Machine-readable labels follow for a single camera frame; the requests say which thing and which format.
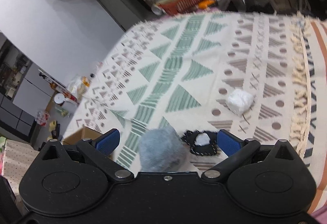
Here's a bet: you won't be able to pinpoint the black white soft toy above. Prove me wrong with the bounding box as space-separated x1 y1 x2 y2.
181 130 217 156

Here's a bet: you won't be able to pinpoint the small white soft ball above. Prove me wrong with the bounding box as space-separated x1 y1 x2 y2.
226 89 254 116

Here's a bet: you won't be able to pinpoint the open cardboard box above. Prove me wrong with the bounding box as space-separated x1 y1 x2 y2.
62 125 113 159

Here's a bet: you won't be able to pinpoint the yellow slippers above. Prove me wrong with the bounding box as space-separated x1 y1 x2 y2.
48 120 61 140

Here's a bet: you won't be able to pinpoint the dotted beige cloth cover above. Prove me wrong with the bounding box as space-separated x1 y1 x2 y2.
1 137 39 196

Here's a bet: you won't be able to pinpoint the fluffy grey-blue plush ball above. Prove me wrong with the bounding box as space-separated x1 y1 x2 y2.
138 126 187 173

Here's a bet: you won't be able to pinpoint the white kettle jug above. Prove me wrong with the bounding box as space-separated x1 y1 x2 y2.
54 93 66 106

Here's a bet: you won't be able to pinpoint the yellow white bag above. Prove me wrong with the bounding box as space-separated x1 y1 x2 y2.
67 75 90 101

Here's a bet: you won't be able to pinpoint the patterned white green blanket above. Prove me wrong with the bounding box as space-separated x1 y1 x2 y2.
63 12 326 212

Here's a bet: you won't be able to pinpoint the dark grey cabinet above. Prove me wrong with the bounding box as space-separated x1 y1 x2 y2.
1 94 36 143

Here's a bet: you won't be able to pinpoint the red plastic basket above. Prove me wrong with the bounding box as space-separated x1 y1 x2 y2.
158 0 217 16

